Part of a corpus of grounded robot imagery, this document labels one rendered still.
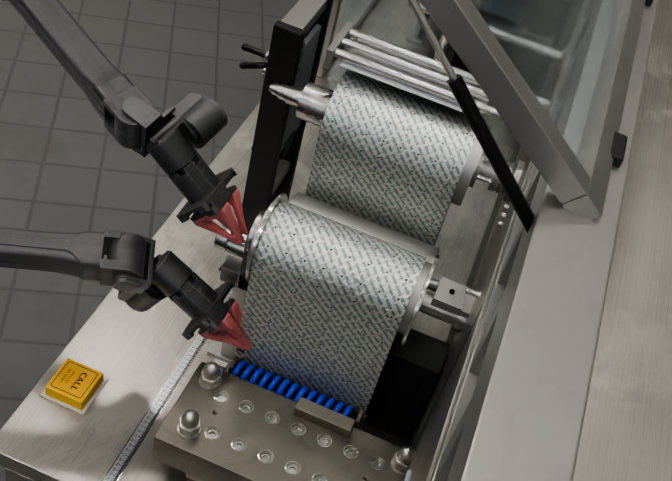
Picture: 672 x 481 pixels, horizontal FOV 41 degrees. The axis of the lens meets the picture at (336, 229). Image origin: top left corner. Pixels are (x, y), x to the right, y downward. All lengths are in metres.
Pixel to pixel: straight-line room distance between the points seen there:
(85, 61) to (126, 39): 2.61
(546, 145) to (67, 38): 0.81
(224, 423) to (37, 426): 0.32
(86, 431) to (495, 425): 0.95
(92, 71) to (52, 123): 2.15
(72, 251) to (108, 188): 1.90
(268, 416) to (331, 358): 0.14
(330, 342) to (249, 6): 3.13
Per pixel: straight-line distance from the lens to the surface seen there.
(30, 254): 1.40
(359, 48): 1.47
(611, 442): 1.06
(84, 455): 1.55
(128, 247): 1.40
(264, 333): 1.44
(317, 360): 1.44
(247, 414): 1.45
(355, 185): 1.49
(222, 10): 4.32
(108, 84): 1.39
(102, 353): 1.66
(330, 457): 1.43
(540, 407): 0.76
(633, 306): 1.22
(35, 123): 3.56
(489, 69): 0.88
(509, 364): 0.78
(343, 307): 1.33
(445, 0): 0.86
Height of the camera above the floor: 2.22
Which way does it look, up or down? 43 degrees down
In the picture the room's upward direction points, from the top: 16 degrees clockwise
